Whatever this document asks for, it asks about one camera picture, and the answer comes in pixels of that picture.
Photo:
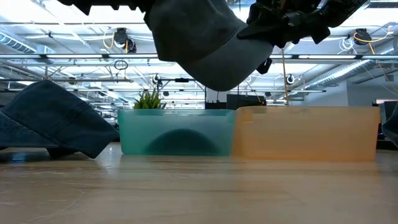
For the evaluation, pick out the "orange translucent plastic bin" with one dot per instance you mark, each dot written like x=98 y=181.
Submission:
x=306 y=133

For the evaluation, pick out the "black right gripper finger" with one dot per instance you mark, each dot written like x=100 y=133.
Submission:
x=264 y=66
x=255 y=34

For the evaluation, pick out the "grey baseball cap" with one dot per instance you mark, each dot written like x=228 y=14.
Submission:
x=182 y=143
x=202 y=40

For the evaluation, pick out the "long ceiling light strip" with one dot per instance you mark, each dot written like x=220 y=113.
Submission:
x=74 y=56

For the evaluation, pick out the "silver spiral ventilation duct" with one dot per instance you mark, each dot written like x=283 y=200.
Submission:
x=348 y=70
x=15 y=43

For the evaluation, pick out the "black computer monitor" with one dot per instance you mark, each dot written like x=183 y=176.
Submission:
x=245 y=102
x=387 y=116

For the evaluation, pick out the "teal translucent plastic bin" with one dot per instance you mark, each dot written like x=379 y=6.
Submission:
x=130 y=130

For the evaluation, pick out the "black metal gantry frame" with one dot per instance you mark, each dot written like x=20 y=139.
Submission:
x=182 y=80

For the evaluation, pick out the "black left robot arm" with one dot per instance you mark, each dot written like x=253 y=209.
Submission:
x=81 y=4

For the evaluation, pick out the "green plant in white pot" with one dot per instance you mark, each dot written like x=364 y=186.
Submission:
x=149 y=101

